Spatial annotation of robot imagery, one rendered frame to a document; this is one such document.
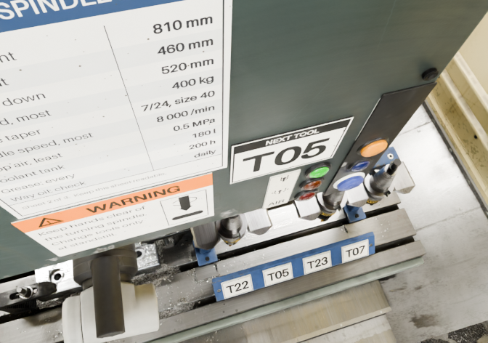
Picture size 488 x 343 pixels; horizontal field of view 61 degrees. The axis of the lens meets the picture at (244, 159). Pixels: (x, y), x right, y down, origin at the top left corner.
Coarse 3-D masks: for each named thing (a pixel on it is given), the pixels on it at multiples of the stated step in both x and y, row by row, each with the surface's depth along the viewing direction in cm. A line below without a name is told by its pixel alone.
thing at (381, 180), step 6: (384, 168) 84; (378, 174) 86; (384, 174) 84; (390, 174) 83; (372, 180) 88; (378, 180) 86; (384, 180) 85; (390, 180) 85; (372, 186) 88; (378, 186) 87; (384, 186) 86; (378, 192) 88
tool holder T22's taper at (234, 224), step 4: (236, 216) 78; (240, 216) 81; (224, 220) 80; (228, 220) 78; (232, 220) 78; (236, 220) 78; (240, 220) 81; (224, 224) 81; (228, 224) 79; (232, 224) 79; (236, 224) 80; (240, 224) 82; (224, 228) 82; (228, 228) 81; (232, 228) 81; (236, 228) 81; (240, 228) 83; (228, 232) 82; (232, 232) 82; (236, 232) 83
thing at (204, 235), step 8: (208, 224) 85; (192, 232) 84; (200, 232) 84; (208, 232) 84; (216, 232) 84; (200, 240) 83; (208, 240) 83; (216, 240) 83; (200, 248) 82; (208, 248) 83
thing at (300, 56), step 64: (256, 0) 19; (320, 0) 20; (384, 0) 21; (448, 0) 23; (256, 64) 23; (320, 64) 25; (384, 64) 27; (256, 128) 29; (128, 192) 32; (256, 192) 41; (320, 192) 47; (0, 256) 36; (64, 256) 41
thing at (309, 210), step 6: (312, 198) 88; (294, 204) 88; (300, 204) 87; (306, 204) 87; (312, 204) 88; (318, 204) 88; (300, 210) 87; (306, 210) 87; (312, 210) 87; (318, 210) 87; (300, 216) 86; (306, 216) 86; (312, 216) 86
